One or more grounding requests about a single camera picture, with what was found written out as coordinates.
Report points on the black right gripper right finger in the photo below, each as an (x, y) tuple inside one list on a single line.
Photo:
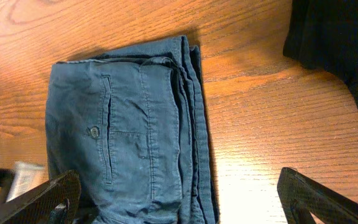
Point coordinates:
[(303, 198)]

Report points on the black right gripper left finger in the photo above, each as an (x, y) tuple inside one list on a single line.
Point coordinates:
[(55, 201)]

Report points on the dark blue shorts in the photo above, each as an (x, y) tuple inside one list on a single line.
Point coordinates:
[(132, 123)]

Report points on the black garment pile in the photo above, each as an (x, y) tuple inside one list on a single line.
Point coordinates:
[(324, 34)]

